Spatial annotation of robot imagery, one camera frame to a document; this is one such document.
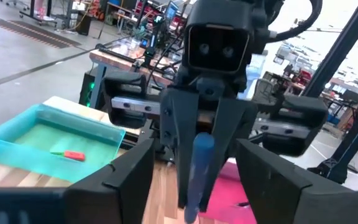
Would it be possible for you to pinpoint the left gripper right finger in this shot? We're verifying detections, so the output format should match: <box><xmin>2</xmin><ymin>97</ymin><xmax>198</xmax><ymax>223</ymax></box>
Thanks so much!
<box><xmin>236</xmin><ymin>138</ymin><xmax>358</xmax><ymax>224</ymax></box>

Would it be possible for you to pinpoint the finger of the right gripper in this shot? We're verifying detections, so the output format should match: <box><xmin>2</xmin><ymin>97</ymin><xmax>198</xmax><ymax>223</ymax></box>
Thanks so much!
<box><xmin>160</xmin><ymin>88</ymin><xmax>200</xmax><ymax>209</ymax></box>
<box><xmin>200</xmin><ymin>98</ymin><xmax>258</xmax><ymax>213</ymax></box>

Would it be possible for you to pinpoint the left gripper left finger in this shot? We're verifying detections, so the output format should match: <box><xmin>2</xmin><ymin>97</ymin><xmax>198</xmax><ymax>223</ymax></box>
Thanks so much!
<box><xmin>63</xmin><ymin>138</ymin><xmax>157</xmax><ymax>224</ymax></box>

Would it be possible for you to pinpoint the navy crayon with white print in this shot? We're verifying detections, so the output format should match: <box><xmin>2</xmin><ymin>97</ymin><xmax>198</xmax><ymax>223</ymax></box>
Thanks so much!
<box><xmin>183</xmin><ymin>132</ymin><xmax>216</xmax><ymax>224</ymax></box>

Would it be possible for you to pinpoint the red eraser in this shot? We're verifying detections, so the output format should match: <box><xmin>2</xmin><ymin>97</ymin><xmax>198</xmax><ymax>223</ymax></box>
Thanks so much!
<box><xmin>63</xmin><ymin>150</ymin><xmax>86</xmax><ymax>162</ymax></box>

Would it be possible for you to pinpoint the wooden workbench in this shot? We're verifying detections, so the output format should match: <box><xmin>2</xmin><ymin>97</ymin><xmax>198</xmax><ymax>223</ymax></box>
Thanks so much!
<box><xmin>88</xmin><ymin>43</ymin><xmax>183</xmax><ymax>94</ymax></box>

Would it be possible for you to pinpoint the black computer tower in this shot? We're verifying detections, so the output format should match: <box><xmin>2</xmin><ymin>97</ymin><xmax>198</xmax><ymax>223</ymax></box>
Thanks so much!
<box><xmin>78</xmin><ymin>72</ymin><xmax>99</xmax><ymax>108</ymax></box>

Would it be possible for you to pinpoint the red plastic bin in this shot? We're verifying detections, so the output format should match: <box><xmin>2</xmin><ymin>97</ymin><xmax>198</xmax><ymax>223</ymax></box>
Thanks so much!
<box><xmin>197</xmin><ymin>157</ymin><xmax>258</xmax><ymax>224</ymax></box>

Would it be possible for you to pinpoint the teal plastic bin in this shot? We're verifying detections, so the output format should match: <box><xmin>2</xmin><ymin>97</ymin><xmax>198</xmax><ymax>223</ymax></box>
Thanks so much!
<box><xmin>0</xmin><ymin>103</ymin><xmax>127</xmax><ymax>184</ymax></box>

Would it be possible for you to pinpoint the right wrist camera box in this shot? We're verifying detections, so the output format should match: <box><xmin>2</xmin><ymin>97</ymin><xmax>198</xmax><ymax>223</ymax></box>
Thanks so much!
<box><xmin>183</xmin><ymin>0</ymin><xmax>255</xmax><ymax>75</ymax></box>

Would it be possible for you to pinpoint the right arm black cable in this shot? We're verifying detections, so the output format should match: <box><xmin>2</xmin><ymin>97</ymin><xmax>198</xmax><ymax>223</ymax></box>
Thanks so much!
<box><xmin>267</xmin><ymin>0</ymin><xmax>323</xmax><ymax>44</ymax></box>

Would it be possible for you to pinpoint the black aluminium table frame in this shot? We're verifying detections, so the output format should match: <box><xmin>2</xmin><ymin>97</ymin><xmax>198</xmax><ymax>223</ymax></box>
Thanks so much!
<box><xmin>301</xmin><ymin>0</ymin><xmax>358</xmax><ymax>185</ymax></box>

